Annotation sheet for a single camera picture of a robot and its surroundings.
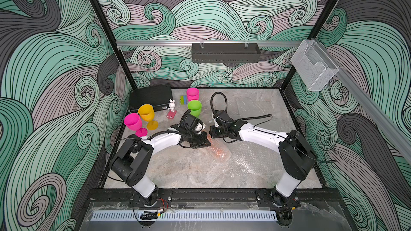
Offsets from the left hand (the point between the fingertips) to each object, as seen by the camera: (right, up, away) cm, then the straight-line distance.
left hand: (211, 143), depth 83 cm
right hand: (-1, +5, +5) cm, 7 cm away
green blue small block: (-19, +23, +27) cm, 40 cm away
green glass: (-9, +19, +13) cm, 25 cm away
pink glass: (-43, +11, +2) cm, 44 cm away
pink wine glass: (-11, +27, +16) cm, 34 cm away
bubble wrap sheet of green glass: (+22, -10, +1) cm, 24 cm away
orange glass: (+3, -2, -3) cm, 5 cm away
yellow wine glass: (-37, +16, +7) cm, 41 cm away
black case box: (-38, +26, +33) cm, 57 cm away
